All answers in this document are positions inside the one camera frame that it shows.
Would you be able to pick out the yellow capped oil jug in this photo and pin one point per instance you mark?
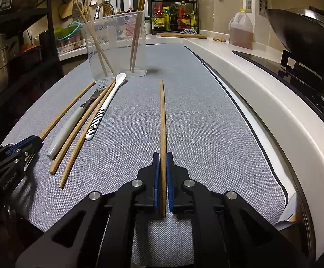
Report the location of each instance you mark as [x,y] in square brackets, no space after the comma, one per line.
[241,36]

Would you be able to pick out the grey woven mat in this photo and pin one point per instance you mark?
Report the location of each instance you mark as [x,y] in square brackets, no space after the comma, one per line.
[206,145]

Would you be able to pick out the black glass gas stove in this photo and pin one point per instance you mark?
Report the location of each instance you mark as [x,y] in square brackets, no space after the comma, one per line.
[262,61]

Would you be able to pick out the clear plastic container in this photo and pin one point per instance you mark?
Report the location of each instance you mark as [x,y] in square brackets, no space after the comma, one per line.
[117,47]

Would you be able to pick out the steel kitchen faucet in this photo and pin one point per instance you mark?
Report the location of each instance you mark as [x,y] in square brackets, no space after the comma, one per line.
[102,5]

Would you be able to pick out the brown wooden chopstick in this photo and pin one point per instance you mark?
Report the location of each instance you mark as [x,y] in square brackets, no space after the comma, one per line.
[163,134]
[139,33]
[106,58]
[67,110]
[79,130]
[136,33]
[76,159]
[95,47]

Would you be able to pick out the ginger pieces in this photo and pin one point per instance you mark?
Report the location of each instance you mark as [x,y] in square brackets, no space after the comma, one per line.
[219,39]

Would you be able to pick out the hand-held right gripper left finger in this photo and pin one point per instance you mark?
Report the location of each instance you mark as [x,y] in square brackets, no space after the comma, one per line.
[156,173]

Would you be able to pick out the orange lidded black pot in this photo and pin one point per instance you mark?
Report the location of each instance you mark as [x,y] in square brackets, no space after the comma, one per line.
[29,47]

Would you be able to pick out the pink dish soap bottle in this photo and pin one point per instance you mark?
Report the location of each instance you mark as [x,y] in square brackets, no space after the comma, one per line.
[129,9]

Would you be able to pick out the row of sauce bottles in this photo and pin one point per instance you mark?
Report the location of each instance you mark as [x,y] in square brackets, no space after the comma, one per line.
[182,16]

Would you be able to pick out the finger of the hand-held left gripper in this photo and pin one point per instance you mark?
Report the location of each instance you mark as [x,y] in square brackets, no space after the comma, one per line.
[25,143]
[28,157]

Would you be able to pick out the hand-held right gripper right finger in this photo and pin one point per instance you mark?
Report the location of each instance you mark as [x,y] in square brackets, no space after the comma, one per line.
[169,178]

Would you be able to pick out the blue checked cloth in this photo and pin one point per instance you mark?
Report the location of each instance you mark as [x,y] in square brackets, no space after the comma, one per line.
[189,31]

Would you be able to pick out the black storage rack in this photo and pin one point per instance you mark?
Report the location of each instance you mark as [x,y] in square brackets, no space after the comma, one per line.
[50,33]

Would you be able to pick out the black wok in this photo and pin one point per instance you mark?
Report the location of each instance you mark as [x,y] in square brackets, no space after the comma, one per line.
[304,42]

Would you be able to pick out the green colander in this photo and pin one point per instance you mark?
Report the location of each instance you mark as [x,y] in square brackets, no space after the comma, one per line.
[59,32]

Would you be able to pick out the round wooden cutting board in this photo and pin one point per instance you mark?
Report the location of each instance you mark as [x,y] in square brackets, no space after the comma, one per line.
[173,35]

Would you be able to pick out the black cylinder container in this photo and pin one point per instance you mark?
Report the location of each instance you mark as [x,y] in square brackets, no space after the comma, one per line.
[47,44]

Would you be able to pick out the hanging wooden board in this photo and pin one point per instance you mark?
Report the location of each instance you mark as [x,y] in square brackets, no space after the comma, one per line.
[64,11]

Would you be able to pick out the blue colander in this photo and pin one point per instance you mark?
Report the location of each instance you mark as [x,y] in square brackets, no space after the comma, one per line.
[72,30]

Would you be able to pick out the black burner grate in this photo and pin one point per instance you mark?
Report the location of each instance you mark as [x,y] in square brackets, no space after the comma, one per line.
[290,61]

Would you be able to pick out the hanging steel grater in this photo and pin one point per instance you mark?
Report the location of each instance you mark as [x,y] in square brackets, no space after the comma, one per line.
[74,11]

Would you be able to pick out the steel wok lid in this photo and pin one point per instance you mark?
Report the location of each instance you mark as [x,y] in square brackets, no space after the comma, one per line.
[318,15]

